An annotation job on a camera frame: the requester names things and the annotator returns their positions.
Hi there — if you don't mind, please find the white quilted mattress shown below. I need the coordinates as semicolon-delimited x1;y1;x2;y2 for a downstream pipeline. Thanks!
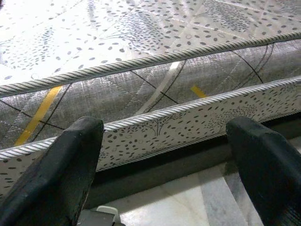
0;0;301;198

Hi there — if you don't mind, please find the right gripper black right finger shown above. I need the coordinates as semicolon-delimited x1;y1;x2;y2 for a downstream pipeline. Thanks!
225;116;301;226

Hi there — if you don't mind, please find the dark bed frame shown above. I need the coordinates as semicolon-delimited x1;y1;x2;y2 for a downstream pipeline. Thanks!
84;115;301;210

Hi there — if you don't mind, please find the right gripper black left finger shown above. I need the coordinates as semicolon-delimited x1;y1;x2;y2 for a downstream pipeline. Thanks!
0;116;105;226

